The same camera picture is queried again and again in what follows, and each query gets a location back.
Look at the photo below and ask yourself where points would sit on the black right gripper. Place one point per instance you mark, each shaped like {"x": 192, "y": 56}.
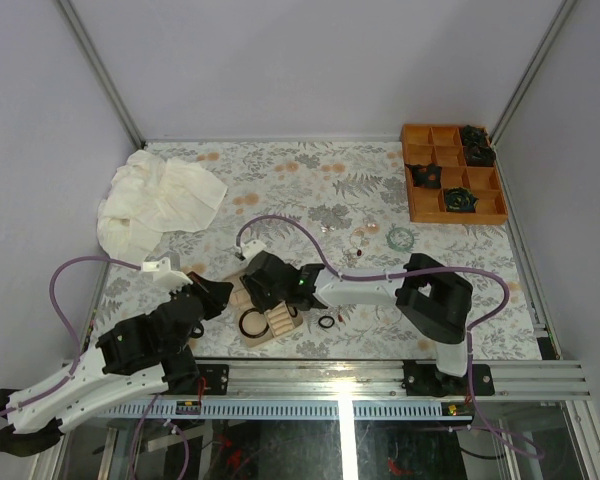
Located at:
{"x": 254, "y": 287}

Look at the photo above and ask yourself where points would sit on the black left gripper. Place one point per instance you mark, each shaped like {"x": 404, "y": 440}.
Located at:
{"x": 215, "y": 294}

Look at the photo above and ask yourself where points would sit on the black bangle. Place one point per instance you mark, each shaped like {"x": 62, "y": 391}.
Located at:
{"x": 252, "y": 324}

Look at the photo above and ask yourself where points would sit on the beige jewelry box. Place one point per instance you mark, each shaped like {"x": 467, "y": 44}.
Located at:
{"x": 283, "y": 319}

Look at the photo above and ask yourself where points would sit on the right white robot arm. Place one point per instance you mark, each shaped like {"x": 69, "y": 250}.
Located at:
{"x": 433, "y": 298}

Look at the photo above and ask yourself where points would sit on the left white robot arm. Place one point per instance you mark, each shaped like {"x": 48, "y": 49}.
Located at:
{"x": 144, "y": 355}

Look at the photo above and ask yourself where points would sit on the floral patterned tablecloth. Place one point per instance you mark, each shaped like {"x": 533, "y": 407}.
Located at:
{"x": 339, "y": 184}

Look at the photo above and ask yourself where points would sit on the white crumpled cloth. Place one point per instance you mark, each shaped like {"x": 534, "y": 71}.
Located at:
{"x": 150, "y": 196}

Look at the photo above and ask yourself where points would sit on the black flower orange dots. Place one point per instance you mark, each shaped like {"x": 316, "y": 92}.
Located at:
{"x": 425, "y": 176}

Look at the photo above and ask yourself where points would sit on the black flower green swirls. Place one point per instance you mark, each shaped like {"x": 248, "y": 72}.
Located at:
{"x": 459, "y": 200}

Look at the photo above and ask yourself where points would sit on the orange wooden divided tray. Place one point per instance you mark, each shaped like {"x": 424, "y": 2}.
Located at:
{"x": 441, "y": 144}

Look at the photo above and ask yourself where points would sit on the black fabric flower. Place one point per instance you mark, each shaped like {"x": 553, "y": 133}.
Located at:
{"x": 473, "y": 134}
{"x": 479, "y": 155}

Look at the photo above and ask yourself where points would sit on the black fabric flower top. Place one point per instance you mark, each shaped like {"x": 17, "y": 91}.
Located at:
{"x": 473, "y": 134}

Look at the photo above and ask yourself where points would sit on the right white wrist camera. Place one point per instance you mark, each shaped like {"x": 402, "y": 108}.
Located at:
{"x": 247, "y": 250}

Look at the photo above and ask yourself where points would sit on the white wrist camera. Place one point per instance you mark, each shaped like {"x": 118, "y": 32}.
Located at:
{"x": 165, "y": 275}
{"x": 247, "y": 250}

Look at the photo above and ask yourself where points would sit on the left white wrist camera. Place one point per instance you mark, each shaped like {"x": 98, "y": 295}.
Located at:
{"x": 165, "y": 275}

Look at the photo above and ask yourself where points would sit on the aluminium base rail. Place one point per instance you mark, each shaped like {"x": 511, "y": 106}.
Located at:
{"x": 405, "y": 390}

